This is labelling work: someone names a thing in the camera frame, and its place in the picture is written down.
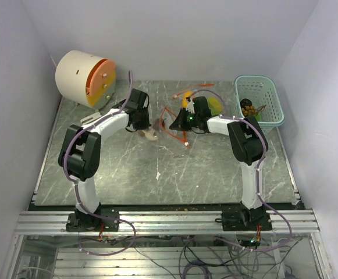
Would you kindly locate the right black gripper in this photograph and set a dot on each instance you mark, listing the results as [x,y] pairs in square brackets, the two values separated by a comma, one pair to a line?
[179,122]

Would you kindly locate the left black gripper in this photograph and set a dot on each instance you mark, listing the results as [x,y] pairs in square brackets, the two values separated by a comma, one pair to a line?
[146,125]

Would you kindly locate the fake brown mushroom cap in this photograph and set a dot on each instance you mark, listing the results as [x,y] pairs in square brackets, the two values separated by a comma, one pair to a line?
[158,124]

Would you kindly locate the fake mushroom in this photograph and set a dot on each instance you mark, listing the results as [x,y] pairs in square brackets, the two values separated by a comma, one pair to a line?
[148,134]

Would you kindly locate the fake dark purple fruit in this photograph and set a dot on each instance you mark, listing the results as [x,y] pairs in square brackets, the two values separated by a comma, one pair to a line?
[244,103]

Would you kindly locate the fake longan bunch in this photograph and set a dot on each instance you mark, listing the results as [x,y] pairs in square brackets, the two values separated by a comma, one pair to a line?
[252,110]

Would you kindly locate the teal plastic basket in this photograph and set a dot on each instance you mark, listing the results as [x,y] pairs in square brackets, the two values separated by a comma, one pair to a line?
[261,91]

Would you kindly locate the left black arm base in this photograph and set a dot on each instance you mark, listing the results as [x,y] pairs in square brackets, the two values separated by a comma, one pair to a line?
[81,222]

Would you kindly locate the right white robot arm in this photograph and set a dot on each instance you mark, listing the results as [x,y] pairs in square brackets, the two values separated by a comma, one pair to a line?
[248,143]

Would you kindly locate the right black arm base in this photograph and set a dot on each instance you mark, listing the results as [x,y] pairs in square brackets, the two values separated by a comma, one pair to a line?
[245,220]

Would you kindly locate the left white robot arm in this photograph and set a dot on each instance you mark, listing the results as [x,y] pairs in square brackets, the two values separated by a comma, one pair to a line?
[81,150]

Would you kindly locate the fake yellow fruit slice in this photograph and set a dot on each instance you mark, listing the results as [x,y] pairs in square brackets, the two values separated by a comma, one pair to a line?
[215,106]

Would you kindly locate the fake orange mango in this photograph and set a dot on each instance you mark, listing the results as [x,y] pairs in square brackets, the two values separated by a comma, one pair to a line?
[186,99]

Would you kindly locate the small white slotted block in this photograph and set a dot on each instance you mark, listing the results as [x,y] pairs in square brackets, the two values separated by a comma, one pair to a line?
[90,118]

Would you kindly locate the white cylinder drawer unit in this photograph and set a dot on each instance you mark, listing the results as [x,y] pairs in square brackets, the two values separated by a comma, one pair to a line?
[86,79]

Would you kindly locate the aluminium frame rail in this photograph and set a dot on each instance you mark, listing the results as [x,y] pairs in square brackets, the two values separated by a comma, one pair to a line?
[157,223]

